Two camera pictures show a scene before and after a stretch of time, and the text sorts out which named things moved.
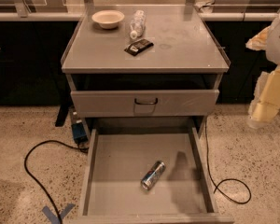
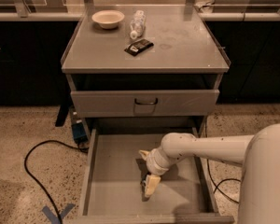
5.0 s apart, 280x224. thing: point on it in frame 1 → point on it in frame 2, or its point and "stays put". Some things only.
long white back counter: [74, 12] stays put
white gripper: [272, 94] → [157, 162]
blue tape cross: [53, 218] stays put
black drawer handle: [146, 103] stays put
